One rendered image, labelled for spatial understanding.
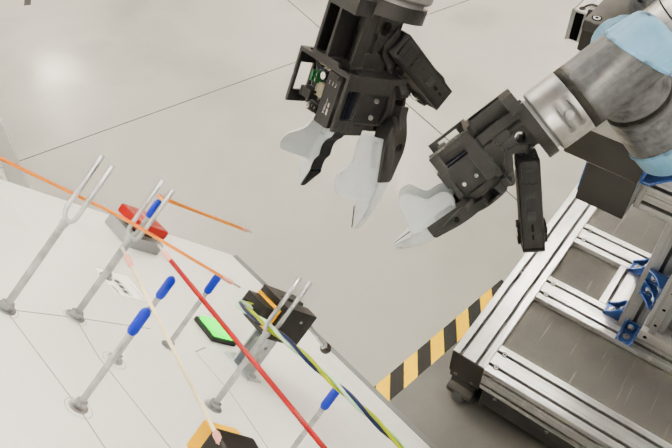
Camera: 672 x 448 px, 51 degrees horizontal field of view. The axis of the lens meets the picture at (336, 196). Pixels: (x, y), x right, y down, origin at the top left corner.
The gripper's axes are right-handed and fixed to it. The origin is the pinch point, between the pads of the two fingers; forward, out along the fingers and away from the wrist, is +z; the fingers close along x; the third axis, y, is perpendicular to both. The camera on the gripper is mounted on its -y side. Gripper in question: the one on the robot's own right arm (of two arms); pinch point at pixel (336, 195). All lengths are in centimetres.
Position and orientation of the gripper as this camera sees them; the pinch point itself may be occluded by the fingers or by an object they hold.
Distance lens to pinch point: 69.8
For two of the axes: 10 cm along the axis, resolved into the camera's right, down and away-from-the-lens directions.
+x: 6.1, 4.9, -6.2
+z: -3.1, 8.7, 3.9
